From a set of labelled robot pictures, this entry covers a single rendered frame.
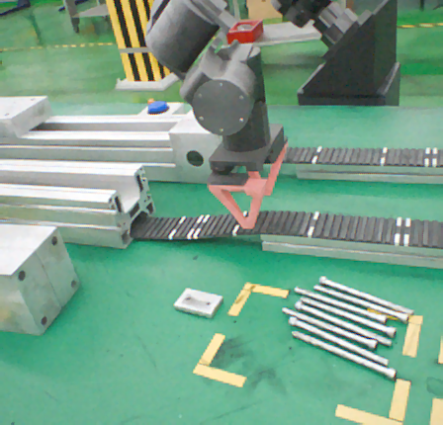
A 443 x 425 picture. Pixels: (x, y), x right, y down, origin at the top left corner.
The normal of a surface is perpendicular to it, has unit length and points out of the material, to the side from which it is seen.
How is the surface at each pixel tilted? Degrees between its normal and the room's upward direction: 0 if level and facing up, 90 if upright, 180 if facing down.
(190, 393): 0
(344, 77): 90
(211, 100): 90
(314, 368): 0
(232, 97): 90
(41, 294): 90
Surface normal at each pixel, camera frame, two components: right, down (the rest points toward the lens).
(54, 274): 0.94, 0.03
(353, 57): -0.46, 0.54
